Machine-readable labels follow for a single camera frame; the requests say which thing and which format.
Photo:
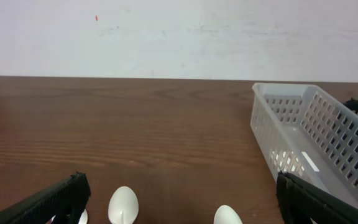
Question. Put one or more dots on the clear perforated plastic basket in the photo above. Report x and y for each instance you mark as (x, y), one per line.
(303, 130)

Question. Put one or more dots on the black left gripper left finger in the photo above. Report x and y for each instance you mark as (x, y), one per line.
(63, 202)

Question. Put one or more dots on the white plastic spoon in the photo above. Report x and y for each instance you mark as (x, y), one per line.
(226, 215)
(83, 219)
(123, 206)

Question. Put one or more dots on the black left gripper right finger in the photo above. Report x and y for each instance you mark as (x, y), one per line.
(301, 202)

